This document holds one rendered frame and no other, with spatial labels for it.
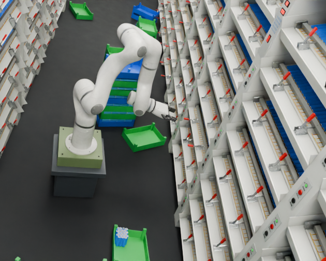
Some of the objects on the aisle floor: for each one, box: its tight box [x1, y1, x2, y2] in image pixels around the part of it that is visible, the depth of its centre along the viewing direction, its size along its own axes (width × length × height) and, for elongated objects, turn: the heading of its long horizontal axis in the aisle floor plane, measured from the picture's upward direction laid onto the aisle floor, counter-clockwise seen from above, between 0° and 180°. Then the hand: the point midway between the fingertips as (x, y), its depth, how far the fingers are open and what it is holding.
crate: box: [122, 122, 167, 152], centre depth 289 cm, size 30×20×8 cm
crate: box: [112, 224, 150, 261], centre depth 205 cm, size 30×20×8 cm
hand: (174, 115), depth 225 cm, fingers open, 8 cm apart
